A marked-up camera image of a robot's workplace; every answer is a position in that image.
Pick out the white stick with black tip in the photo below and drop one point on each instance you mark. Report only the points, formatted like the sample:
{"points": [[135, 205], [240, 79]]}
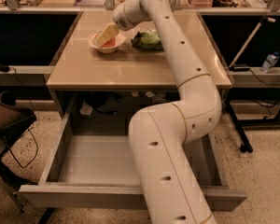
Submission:
{"points": [[262, 20]]}

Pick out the plastic water bottle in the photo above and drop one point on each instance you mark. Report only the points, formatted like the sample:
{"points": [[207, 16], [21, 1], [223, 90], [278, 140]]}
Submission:
{"points": [[269, 62]]}

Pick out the black brown office chair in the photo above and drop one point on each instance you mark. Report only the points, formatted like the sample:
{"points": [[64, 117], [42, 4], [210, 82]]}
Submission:
{"points": [[14, 122]]}

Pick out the black device on left shelf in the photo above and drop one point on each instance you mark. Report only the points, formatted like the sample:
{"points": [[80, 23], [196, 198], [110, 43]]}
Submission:
{"points": [[4, 68]]}

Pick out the white bowl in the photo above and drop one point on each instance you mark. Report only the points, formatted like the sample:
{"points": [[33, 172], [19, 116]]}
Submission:
{"points": [[120, 40]]}

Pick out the black table leg with caster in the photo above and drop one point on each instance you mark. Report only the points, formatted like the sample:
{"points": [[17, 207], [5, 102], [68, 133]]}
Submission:
{"points": [[245, 146]]}

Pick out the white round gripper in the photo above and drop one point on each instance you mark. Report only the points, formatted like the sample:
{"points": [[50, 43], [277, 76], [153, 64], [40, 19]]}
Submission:
{"points": [[121, 20]]}

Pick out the open grey drawer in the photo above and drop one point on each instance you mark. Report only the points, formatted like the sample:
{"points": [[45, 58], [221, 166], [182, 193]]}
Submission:
{"points": [[91, 166]]}

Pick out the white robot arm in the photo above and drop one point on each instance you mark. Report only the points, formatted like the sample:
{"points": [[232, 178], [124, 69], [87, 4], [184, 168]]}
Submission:
{"points": [[158, 133]]}

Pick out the red apple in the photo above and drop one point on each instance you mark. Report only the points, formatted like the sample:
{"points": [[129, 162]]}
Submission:
{"points": [[110, 43]]}

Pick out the beige top cabinet table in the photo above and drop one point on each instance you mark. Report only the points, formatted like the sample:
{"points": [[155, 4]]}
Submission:
{"points": [[81, 68]]}

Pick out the green chip bag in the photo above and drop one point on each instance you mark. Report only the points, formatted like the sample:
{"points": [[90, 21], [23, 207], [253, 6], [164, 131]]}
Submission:
{"points": [[148, 40]]}

